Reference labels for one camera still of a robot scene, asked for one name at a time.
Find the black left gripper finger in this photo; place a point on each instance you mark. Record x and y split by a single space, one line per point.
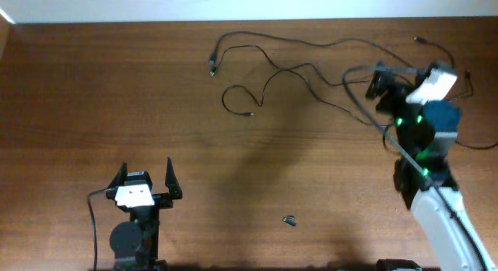
171 181
120 177

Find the small black adapter plug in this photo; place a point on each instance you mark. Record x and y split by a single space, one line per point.
290 220

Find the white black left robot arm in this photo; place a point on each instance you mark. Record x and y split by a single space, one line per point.
135 242

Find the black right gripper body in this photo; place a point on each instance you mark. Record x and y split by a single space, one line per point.
394 103

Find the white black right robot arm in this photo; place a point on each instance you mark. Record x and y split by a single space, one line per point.
426 126

